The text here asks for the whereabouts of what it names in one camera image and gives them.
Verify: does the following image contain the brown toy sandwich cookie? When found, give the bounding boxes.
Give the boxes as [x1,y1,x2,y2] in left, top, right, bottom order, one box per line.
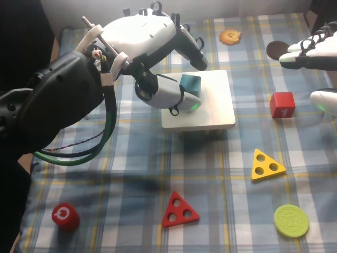
[266,41,290,60]

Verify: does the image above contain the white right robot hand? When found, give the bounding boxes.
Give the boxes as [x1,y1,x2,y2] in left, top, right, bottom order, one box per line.
[279,22,337,118]

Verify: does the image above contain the yellow triangle block with holes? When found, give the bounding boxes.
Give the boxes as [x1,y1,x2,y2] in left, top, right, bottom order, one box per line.
[251,148,287,182]

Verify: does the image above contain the tan toy biscuit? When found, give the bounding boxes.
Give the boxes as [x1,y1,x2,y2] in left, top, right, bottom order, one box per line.
[220,29,242,46]

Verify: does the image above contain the green cable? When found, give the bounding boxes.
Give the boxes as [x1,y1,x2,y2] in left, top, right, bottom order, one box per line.
[33,86,117,167]

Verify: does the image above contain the teal wooden cube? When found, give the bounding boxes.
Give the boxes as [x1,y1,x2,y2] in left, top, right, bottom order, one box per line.
[179,74,202,99]

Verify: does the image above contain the black cable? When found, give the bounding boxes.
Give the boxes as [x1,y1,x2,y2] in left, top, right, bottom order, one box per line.
[39,84,116,159]

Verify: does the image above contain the blue plaid tablecloth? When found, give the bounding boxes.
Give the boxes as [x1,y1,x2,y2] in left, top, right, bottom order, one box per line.
[15,13,337,253]

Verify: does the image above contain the red cylinder block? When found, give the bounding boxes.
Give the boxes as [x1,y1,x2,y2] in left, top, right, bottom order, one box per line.
[52,202,81,231]

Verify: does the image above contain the red triangle block with holes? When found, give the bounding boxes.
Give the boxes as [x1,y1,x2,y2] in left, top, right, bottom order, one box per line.
[162,191,201,228]

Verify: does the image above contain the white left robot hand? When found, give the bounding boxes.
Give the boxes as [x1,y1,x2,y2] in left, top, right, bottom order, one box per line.
[101,1,209,117]

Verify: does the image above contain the thin twisted wire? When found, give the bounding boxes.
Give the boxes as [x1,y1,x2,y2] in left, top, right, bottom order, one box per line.
[42,130,105,152]

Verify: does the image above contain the small white table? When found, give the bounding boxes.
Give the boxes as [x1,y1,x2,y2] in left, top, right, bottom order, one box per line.
[161,70,236,137]

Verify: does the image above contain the dark chair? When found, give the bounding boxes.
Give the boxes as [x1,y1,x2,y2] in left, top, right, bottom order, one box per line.
[306,0,337,30]

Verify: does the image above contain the red wooden cube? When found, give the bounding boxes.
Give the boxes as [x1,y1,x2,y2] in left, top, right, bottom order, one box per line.
[269,92,295,119]

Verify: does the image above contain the green toy sandwich cookie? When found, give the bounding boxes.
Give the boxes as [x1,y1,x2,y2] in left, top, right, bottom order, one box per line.
[273,204,310,239]

